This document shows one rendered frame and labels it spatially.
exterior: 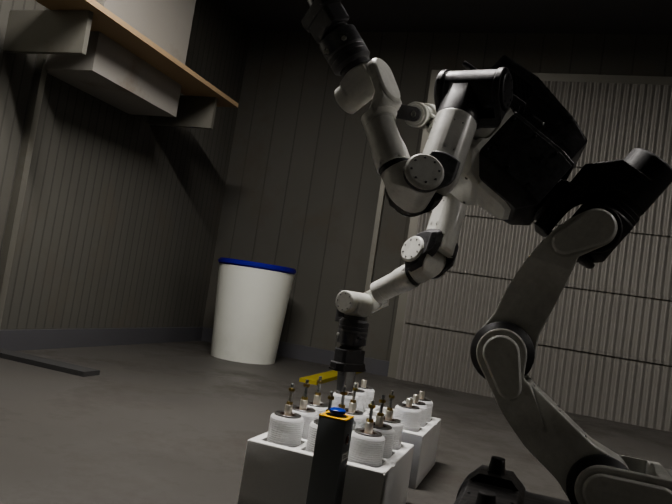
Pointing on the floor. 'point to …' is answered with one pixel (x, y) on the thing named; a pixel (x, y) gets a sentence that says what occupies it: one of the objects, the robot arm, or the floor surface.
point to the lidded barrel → (250, 310)
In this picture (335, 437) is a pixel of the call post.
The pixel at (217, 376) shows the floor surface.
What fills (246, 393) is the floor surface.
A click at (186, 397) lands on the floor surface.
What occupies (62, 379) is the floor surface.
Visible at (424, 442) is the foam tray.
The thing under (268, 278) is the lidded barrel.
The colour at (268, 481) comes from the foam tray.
